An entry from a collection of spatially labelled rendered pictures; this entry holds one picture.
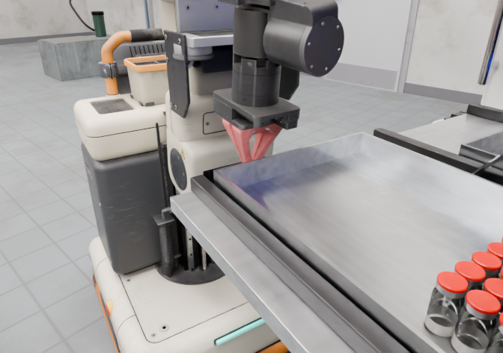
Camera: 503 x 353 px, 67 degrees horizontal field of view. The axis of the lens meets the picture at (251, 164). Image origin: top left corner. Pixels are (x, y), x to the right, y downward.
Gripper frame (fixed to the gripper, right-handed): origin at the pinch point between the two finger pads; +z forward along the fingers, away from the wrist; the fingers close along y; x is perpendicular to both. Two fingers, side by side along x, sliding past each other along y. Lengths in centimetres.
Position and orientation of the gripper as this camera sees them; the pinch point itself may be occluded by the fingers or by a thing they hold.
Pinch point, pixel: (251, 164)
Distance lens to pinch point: 51.2
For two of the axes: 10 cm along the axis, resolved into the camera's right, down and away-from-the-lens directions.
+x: 8.4, -2.3, 5.0
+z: -0.5, 8.8, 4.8
